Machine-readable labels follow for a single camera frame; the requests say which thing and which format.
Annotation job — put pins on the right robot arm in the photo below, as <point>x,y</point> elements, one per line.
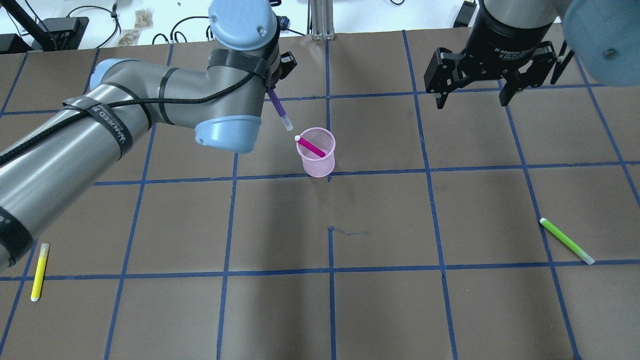
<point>603,34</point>

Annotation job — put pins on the purple marker pen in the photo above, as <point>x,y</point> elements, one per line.
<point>276,102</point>

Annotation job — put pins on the yellow marker pen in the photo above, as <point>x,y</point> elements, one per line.
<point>39,276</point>

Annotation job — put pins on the blue checkered pouch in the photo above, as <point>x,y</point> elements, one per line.
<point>284,22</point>

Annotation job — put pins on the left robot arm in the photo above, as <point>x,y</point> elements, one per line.
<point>46,171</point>

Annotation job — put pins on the pink marker pen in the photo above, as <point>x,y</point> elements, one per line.
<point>309,146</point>

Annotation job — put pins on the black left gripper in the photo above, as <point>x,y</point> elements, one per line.
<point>273,79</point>

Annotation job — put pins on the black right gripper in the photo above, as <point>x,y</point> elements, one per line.
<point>505,42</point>

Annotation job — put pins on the green marker pen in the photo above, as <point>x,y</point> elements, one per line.
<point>567,241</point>

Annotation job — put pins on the aluminium frame post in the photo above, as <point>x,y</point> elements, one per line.
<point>321,20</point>

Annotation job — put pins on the pink mesh cup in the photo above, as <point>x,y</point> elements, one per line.
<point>313,165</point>

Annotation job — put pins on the black adapter on desk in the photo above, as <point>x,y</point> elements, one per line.
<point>66,32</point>

